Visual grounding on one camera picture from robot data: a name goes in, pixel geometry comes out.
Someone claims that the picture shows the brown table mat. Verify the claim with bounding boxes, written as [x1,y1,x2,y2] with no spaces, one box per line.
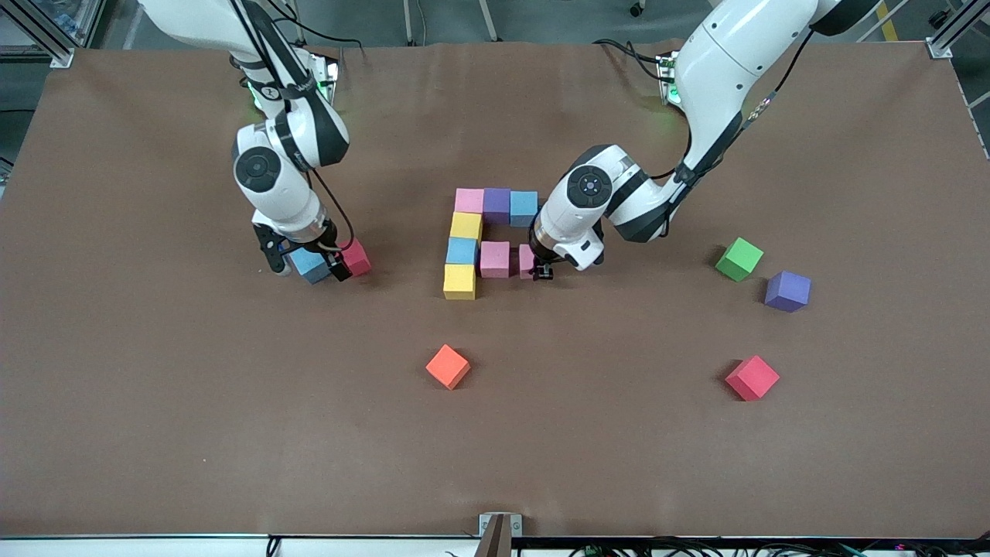
[0,43,990,540]

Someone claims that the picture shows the aluminium frame post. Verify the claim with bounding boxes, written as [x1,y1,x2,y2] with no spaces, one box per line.
[926,0,990,60]
[0,0,77,69]

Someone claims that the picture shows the orange foam cube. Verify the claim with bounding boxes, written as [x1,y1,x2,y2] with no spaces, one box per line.
[425,344,471,391]

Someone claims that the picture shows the metal table edge bracket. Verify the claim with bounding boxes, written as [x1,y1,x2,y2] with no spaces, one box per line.
[473,512,524,557]

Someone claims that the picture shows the red foam cube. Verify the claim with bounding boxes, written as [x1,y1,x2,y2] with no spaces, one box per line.
[340,238,373,278]
[725,355,780,402]

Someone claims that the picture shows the white table edge rail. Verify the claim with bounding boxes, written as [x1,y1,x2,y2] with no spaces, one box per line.
[0,535,480,557]

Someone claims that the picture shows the green foam cube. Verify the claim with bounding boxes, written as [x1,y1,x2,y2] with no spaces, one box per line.
[714,237,765,282]

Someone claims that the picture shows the purple foam cube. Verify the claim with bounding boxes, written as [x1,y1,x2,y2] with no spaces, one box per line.
[764,270,812,313]
[482,188,512,226]

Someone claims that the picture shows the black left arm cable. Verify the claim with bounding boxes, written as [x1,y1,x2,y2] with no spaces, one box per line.
[648,27,817,181]

